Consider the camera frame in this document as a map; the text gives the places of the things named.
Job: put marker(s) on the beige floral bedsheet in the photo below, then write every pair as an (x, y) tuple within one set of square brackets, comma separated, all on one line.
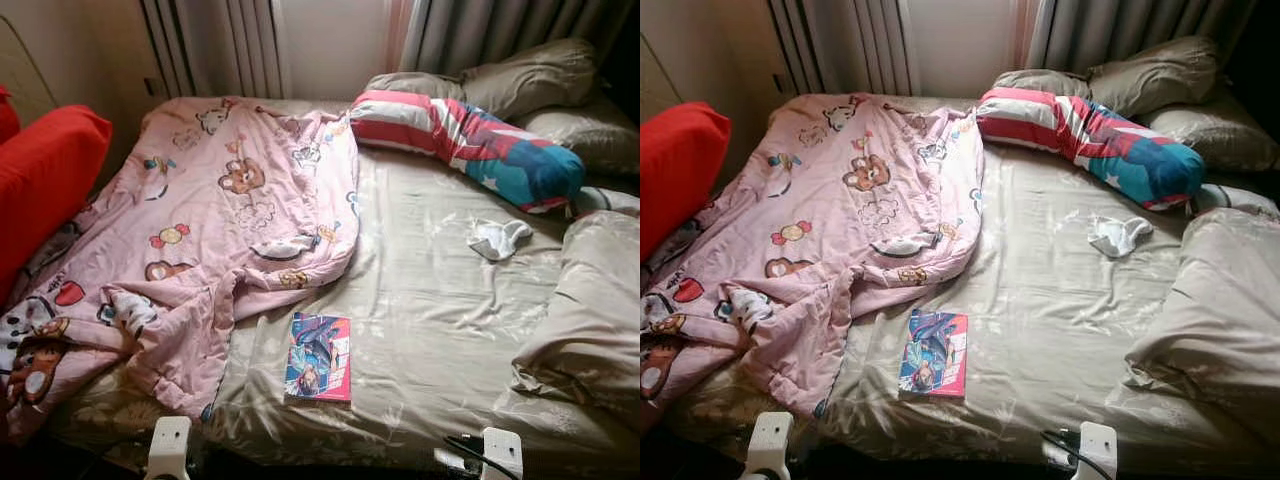
[(1060, 320), (440, 320)]

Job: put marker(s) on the blue pink comic book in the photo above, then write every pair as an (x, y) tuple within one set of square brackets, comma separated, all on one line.
[(932, 353), (318, 358)]

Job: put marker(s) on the beige duvet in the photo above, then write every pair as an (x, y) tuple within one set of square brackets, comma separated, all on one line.
[(1215, 320), (590, 310)]

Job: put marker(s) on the white sock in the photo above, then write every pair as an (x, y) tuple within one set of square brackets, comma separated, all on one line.
[(498, 240), (1118, 237)]

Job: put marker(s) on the pale patterned pillow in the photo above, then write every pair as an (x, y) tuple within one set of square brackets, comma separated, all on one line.
[(1235, 200), (605, 200)]

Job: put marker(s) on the striped red blue bolster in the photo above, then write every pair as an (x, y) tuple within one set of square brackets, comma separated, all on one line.
[(1090, 135), (470, 140)]

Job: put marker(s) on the pink cartoon print blanket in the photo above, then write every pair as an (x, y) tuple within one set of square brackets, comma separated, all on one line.
[(850, 190), (210, 190)]

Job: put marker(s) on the plump beige pillow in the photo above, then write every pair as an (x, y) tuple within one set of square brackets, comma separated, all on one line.
[(1215, 130), (590, 135)]

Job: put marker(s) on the large red cushion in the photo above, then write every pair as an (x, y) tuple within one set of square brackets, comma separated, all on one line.
[(50, 180), (680, 170)]

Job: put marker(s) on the flat beige pillow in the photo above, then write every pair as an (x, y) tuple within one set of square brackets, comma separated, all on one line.
[(410, 85), (1040, 82)]

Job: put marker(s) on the crumpled beige pillow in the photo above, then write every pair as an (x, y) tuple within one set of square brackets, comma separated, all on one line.
[(1155, 75), (535, 80)]

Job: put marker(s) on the pink sheer curtain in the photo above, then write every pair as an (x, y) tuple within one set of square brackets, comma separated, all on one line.
[(1024, 30), (398, 30)]

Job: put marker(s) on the grey curtain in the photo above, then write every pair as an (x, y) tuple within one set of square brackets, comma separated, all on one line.
[(500, 30), (1130, 30)]

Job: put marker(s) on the small red cushion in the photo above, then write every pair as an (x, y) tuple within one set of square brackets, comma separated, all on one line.
[(6, 115)]

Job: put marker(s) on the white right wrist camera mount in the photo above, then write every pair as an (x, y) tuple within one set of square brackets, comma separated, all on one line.
[(502, 455), (1097, 450)]

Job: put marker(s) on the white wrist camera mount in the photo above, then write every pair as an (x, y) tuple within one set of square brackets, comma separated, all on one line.
[(502, 455), (1097, 450), (770, 445), (168, 445)]

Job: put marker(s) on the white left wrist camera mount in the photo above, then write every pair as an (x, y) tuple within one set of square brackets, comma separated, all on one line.
[(770, 445), (168, 445)]

